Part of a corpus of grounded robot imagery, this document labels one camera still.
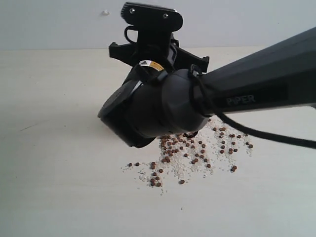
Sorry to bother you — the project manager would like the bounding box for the scattered brown pellets and rice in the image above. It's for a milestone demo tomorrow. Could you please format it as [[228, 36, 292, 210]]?
[[121, 116, 254, 195]]

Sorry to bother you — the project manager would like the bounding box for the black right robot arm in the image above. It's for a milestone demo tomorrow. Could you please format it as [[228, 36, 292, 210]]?
[[98, 28, 316, 149]]

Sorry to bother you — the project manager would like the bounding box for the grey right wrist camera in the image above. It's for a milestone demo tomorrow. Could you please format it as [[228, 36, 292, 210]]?
[[120, 2, 183, 32]]

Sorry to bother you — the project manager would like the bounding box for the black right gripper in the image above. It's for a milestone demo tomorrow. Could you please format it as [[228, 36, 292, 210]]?
[[109, 29, 209, 73]]

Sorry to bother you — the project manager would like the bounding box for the small white wall bump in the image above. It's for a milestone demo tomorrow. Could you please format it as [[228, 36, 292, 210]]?
[[101, 10, 111, 16]]

